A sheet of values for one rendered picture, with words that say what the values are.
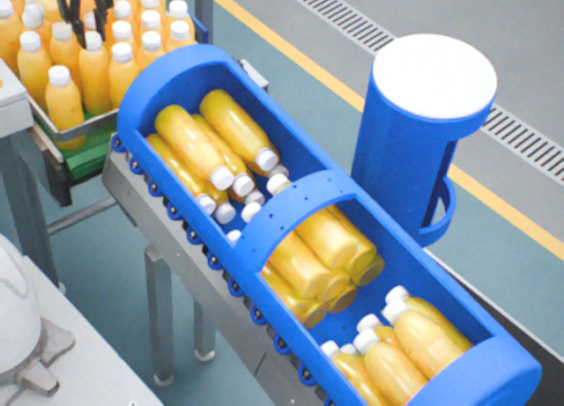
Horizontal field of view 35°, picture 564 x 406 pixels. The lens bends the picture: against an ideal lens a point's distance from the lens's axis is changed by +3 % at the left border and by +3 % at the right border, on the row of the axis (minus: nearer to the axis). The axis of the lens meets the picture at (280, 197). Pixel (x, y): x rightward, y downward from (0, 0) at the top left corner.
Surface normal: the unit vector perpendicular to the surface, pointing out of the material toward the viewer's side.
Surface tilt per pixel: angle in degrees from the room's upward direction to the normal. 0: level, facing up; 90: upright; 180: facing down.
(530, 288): 0
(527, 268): 0
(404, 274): 75
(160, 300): 90
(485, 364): 5
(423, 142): 89
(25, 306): 83
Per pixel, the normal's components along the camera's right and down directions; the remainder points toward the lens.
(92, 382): 0.07, -0.65
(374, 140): -0.83, 0.39
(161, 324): 0.59, 0.64
